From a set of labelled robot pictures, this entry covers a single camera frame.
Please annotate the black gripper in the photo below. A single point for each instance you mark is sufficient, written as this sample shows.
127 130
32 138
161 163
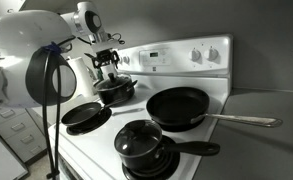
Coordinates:
106 55

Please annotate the glass lid with black knob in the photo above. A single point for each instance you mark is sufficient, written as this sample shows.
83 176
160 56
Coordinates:
117 82

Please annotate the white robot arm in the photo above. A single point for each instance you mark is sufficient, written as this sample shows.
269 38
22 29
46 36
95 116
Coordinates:
22 33

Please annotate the white stove knob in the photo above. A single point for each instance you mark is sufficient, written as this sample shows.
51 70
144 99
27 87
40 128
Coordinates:
211 54
194 55
126 60

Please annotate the big black pot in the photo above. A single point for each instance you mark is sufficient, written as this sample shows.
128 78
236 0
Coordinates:
116 95

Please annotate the white electric stove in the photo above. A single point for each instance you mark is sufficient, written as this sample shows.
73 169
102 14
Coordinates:
186 73

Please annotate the glass saucepan lid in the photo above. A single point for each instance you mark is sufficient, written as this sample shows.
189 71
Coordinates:
137 138

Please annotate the white utensil crock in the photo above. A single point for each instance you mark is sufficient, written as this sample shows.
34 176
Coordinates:
107 69

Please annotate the black flat utensil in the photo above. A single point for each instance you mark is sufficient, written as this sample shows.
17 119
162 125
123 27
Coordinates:
89 55

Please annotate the white paper towel roll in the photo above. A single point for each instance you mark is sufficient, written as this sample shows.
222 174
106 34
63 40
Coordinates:
82 75

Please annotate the small black frying pan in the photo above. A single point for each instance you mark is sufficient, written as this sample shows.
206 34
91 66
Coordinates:
81 113

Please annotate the black coil burner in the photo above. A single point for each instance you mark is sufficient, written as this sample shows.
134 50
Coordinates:
171 166
92 126

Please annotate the grey drawer cabinet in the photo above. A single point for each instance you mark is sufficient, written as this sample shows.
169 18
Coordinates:
19 133

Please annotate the white upper cabinet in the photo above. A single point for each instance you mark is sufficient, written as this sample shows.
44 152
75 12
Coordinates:
2 5

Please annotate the small black saucepan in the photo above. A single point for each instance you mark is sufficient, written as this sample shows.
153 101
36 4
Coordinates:
192 147

